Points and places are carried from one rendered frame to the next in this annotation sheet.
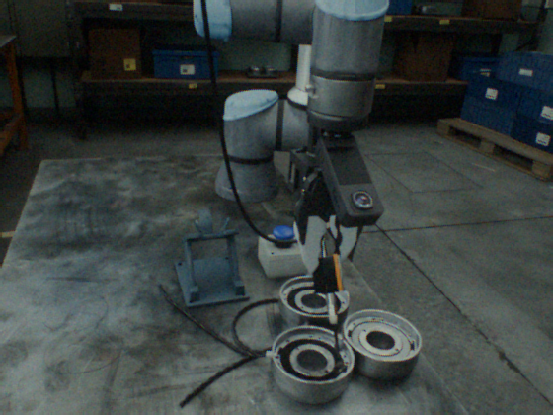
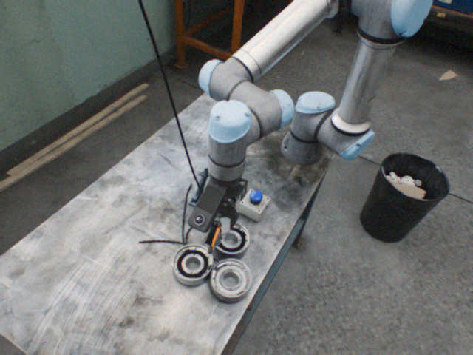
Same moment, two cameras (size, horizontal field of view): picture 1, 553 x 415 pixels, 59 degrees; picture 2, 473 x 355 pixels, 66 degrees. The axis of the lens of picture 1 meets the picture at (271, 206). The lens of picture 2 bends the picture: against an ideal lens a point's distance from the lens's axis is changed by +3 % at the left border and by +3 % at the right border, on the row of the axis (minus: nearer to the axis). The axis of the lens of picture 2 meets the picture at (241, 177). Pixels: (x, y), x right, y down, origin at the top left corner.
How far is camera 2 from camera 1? 0.62 m
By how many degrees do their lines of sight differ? 39
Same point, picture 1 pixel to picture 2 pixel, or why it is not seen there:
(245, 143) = (297, 127)
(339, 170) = (202, 199)
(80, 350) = (136, 195)
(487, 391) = not seen: outside the picture
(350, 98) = (214, 171)
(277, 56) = not seen: outside the picture
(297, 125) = (327, 134)
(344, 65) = (211, 155)
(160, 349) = (159, 214)
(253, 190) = (293, 155)
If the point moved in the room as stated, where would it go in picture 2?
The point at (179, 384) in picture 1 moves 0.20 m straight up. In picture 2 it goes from (148, 234) to (140, 187)
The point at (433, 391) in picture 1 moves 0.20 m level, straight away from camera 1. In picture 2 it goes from (229, 317) to (303, 296)
